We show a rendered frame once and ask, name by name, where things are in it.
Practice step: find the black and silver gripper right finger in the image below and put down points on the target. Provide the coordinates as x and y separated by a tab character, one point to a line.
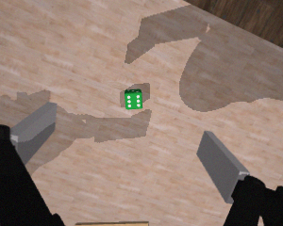
247	194

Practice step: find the green die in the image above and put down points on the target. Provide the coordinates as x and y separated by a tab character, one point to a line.
133	99

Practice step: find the tan mat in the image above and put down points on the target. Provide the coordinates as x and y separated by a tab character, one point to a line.
144	223

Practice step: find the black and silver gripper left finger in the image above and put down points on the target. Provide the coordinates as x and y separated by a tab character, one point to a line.
21	203

